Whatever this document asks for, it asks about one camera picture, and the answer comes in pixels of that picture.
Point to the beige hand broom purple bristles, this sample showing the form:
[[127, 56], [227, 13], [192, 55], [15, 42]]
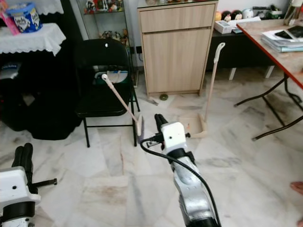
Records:
[[140, 130]]

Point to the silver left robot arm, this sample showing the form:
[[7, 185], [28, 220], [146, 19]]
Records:
[[19, 213]]

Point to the small green round disc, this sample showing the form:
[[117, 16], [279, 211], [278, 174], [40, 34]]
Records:
[[164, 97]]

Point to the green plastic box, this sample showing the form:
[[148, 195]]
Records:
[[118, 78]]

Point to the black folding chair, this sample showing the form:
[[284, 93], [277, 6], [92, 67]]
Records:
[[99, 101]]

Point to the light wooden cabinet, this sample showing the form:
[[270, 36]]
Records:
[[175, 59]]

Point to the grey blue bag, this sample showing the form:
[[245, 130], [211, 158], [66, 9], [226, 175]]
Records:
[[10, 70]]

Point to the black low console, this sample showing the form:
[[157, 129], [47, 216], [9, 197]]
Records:
[[236, 49]]

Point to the small white box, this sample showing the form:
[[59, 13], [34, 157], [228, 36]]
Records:
[[222, 27]]

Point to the glass display cabinet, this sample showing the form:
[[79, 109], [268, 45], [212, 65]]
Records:
[[106, 21]]

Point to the white lace tablecloth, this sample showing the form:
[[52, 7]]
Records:
[[49, 5], [33, 39]]

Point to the round black red doll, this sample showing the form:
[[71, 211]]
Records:
[[225, 16]]

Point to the marble-top folding table red edge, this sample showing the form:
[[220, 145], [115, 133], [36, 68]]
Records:
[[251, 30]]

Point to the white paper sheet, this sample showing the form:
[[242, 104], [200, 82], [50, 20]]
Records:
[[246, 21]]

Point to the pink package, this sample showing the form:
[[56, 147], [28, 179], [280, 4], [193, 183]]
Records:
[[9, 23]]

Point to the stack of white papers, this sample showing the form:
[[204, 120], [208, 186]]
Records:
[[277, 43]]

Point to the blue round tin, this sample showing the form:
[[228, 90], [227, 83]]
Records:
[[24, 18]]

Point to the round white blue doll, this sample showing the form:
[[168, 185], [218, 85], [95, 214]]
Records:
[[247, 13]]

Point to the person bare foot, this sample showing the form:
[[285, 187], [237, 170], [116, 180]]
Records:
[[298, 187]]

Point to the black tablet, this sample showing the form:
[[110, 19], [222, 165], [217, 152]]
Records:
[[291, 33]]

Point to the clear water bottle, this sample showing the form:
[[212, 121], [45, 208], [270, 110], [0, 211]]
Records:
[[293, 12]]

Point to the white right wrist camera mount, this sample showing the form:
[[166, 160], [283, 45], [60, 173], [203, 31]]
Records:
[[174, 136]]

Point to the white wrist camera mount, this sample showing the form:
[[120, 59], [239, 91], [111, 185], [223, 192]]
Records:
[[174, 136], [16, 187]]

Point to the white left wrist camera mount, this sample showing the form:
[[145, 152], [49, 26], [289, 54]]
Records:
[[16, 187]]

